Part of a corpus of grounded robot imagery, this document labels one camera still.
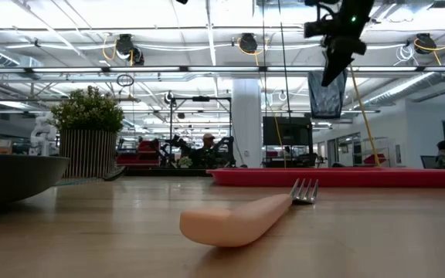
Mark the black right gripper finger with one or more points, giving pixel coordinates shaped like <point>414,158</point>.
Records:
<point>336,65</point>

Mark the blue patterned cup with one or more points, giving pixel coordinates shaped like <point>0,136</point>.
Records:
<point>326,98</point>

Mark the red tray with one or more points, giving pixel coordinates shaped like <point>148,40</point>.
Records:
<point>342,178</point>

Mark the black monitor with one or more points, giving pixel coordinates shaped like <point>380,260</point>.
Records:
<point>287,131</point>

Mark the white column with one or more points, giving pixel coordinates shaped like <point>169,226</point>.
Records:
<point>246,123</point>

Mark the red storage bin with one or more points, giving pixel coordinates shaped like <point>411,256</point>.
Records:
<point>139,154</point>

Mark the green leafy plant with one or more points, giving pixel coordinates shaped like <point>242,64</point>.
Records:
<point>87,110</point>

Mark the white robot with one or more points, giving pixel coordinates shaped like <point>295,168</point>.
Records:
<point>44,137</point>

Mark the black metal frame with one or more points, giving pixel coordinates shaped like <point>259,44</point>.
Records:
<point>201,99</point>

